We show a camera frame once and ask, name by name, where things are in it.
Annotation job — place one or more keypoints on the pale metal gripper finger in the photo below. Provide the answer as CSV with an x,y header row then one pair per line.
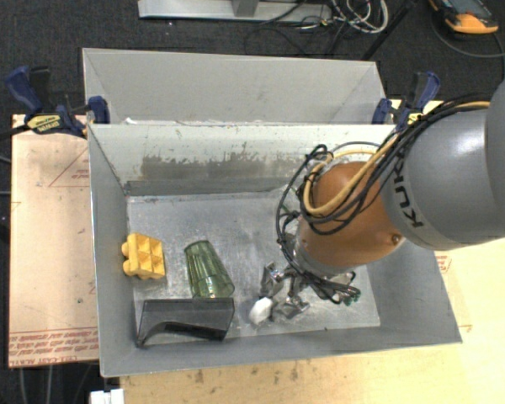
x,y
271,277
293,309

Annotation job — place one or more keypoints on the yellow toy brick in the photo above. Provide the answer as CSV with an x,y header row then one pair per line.
x,y
145,256

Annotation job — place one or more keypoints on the dark grey clear plastic piece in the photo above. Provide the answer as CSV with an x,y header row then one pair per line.
x,y
184,319

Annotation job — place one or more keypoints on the grey metal bin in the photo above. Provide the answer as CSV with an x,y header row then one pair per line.
x,y
219,225

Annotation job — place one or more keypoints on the small white block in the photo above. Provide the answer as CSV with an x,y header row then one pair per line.
x,y
260,310

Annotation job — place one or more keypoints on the green clear glass cup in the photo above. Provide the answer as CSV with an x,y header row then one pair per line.
x,y
206,275

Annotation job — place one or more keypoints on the brown cardboard board, red print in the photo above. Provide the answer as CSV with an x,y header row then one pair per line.
x,y
50,234

